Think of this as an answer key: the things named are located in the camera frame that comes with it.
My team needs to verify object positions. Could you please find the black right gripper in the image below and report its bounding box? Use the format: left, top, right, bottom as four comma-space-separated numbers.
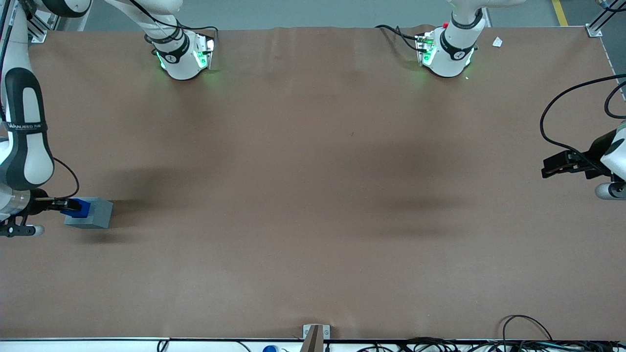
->
28, 190, 78, 217

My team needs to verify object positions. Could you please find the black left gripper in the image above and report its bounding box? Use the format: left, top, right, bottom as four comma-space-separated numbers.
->
541, 130, 618, 179

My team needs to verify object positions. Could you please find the blue plastic part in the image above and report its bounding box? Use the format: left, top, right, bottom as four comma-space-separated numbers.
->
61, 198, 91, 219

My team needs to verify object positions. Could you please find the gray block base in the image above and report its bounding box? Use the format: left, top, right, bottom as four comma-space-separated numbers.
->
64, 197, 114, 229

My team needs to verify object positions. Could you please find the brown table mat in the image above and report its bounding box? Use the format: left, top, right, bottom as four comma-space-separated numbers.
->
0, 24, 626, 342

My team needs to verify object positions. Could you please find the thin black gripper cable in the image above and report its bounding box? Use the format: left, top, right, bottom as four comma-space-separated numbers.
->
51, 156, 80, 202

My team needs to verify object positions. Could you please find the long black arm cable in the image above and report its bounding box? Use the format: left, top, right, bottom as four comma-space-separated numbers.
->
539, 73, 626, 169

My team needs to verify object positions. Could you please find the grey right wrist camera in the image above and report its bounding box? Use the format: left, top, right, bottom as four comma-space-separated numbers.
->
0, 223, 45, 238

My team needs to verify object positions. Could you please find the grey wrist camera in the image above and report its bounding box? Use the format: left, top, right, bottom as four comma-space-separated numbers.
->
595, 181, 626, 201
0, 223, 45, 238

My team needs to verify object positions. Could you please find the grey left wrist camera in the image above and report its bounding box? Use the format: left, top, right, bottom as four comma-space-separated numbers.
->
595, 181, 626, 201

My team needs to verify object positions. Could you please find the short black arm cable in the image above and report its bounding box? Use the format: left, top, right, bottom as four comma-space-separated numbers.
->
604, 81, 626, 119

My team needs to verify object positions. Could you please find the aluminium frame post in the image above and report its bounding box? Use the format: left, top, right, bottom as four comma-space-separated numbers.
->
27, 7, 63, 44
585, 0, 626, 38

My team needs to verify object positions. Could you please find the black cable bundle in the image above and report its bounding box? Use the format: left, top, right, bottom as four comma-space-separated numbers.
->
359, 315, 626, 352

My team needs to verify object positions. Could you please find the black base cable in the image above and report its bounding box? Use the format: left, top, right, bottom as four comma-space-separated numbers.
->
128, 0, 219, 52
375, 24, 422, 52

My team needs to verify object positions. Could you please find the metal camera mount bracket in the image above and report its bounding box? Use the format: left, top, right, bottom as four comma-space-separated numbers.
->
299, 324, 331, 352

